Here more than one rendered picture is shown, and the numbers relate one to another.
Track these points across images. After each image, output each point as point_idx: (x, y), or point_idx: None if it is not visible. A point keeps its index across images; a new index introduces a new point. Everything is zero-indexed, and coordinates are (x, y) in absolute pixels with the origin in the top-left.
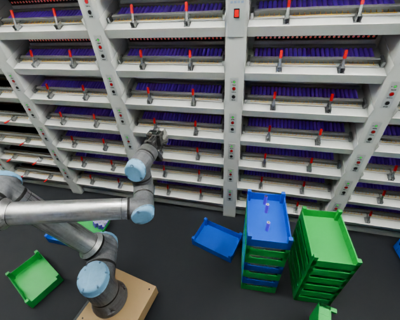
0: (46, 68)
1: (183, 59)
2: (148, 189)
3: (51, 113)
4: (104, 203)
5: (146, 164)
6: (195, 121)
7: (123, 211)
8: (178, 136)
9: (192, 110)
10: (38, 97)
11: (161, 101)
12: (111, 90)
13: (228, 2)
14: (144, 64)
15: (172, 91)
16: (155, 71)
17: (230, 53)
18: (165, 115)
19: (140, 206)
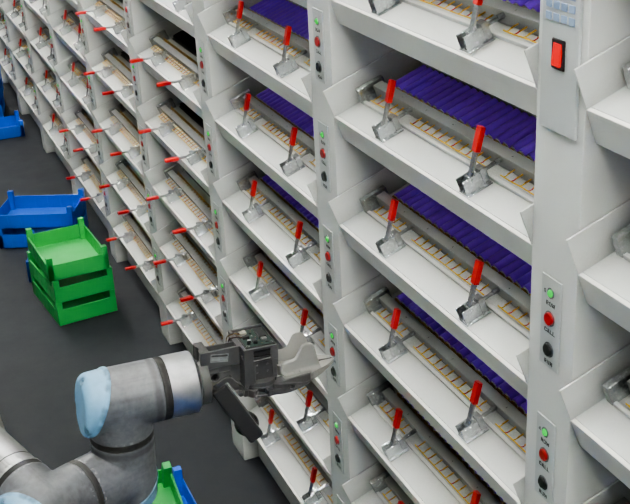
0: (245, 55)
1: (482, 149)
2: (97, 476)
3: (253, 179)
4: None
5: (119, 402)
6: (475, 385)
7: None
8: (425, 409)
9: (463, 338)
10: (229, 123)
11: (415, 262)
12: (321, 170)
13: (543, 14)
14: (392, 125)
15: (466, 243)
16: (398, 158)
17: (545, 183)
18: None
19: (21, 493)
